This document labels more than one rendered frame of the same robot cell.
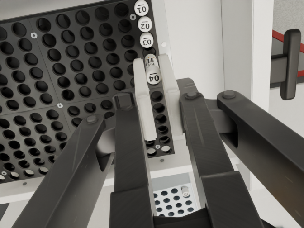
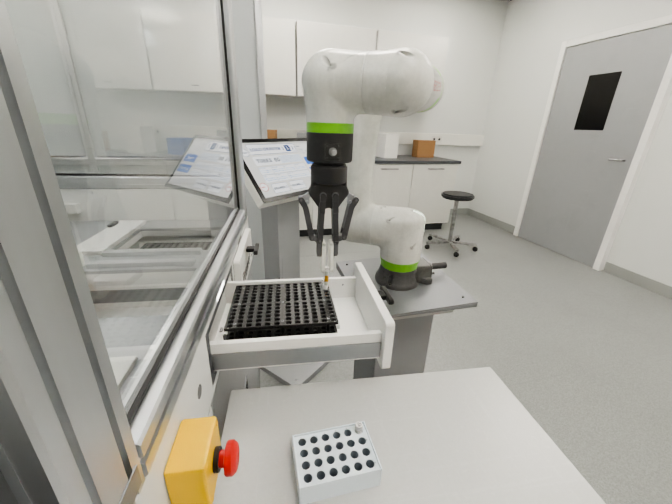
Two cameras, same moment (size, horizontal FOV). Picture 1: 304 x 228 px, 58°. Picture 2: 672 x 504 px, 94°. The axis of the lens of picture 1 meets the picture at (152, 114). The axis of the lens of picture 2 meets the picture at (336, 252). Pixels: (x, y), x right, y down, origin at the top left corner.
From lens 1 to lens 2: 0.75 m
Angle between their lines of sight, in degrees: 97
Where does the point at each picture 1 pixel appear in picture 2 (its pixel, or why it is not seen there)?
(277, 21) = not seen: outside the picture
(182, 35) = (342, 314)
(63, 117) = (282, 305)
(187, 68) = (346, 324)
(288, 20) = not seen: outside the picture
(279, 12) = not seen: outside the picture
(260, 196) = (469, 488)
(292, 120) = (446, 394)
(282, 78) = (384, 294)
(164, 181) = (337, 434)
